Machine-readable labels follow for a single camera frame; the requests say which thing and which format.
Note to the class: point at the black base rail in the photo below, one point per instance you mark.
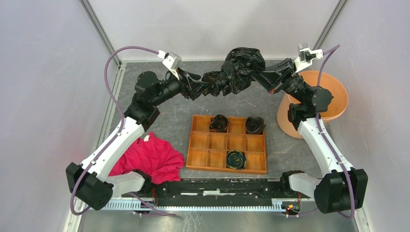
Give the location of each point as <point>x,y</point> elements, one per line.
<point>220,192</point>

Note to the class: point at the black trash bag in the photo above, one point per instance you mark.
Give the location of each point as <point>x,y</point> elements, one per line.
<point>236,73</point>

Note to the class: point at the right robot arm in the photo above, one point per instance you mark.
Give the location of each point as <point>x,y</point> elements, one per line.
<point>342,187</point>

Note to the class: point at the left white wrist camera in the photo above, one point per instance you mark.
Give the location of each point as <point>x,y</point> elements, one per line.
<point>171,61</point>

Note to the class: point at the rolled black bag, bottom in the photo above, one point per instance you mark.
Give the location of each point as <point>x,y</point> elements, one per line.
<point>236,160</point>

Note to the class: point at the rolled black bag, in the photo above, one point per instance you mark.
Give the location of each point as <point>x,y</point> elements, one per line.
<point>236,160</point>
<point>219,123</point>
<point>255,125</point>

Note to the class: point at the rolled black bag, top middle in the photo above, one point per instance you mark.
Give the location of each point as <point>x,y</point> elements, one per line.
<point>219,123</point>

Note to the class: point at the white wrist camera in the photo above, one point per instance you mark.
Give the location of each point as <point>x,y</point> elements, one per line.
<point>306,56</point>
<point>171,61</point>

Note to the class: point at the orange trash bin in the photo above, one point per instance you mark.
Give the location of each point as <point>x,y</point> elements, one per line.
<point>336,108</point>

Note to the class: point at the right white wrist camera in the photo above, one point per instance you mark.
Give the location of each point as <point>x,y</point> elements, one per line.
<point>306,56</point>

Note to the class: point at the orange wooden divider tray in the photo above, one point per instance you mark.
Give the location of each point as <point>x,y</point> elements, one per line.
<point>207,150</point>

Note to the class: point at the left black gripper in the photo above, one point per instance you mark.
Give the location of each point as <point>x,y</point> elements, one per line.
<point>190,86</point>

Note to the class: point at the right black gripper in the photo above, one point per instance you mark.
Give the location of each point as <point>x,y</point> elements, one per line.
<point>271,77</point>

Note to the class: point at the rolled black bag, top right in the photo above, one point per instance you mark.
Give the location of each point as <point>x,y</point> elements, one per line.
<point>255,125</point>

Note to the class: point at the red cloth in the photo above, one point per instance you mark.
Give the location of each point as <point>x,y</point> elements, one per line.
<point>153,156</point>

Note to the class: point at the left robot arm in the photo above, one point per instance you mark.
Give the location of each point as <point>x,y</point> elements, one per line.
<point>90,181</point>

